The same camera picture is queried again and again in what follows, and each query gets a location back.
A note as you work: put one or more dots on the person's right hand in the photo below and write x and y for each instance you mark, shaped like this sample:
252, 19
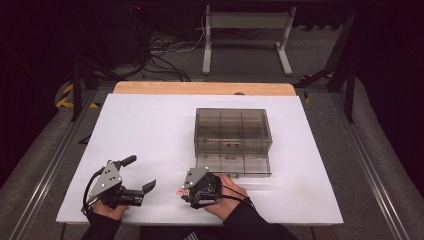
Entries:
231, 200

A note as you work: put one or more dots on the white metal stand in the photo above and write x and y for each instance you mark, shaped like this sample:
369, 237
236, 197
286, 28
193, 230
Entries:
246, 20

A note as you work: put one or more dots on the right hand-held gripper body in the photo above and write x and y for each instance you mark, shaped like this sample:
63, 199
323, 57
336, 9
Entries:
205, 188

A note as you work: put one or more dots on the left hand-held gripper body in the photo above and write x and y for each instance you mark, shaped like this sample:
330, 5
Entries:
106, 180

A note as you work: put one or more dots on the aluminium rail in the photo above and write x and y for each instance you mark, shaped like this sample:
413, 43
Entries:
370, 166
50, 166

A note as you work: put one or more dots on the translucent grey drawer cabinet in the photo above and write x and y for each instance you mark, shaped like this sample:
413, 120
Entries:
231, 125

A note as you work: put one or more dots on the person's dark clothing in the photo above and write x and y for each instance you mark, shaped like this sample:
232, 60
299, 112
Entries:
180, 234

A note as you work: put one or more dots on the person's left hand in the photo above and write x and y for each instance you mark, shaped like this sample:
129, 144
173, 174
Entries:
110, 213

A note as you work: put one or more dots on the dark equipment box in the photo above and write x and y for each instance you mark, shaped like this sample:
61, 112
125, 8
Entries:
128, 30

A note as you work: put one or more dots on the wooden table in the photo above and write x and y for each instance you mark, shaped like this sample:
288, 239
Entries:
200, 88

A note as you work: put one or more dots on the black metal stand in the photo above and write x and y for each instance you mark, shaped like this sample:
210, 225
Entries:
76, 90
348, 83

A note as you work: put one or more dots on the red and white small packet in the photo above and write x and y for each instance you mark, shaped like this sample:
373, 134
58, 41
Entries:
180, 191

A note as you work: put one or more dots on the yellow and black tape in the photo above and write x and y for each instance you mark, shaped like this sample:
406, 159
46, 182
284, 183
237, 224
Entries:
307, 98
65, 98

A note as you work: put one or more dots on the white board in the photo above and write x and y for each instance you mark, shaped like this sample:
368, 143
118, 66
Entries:
150, 133

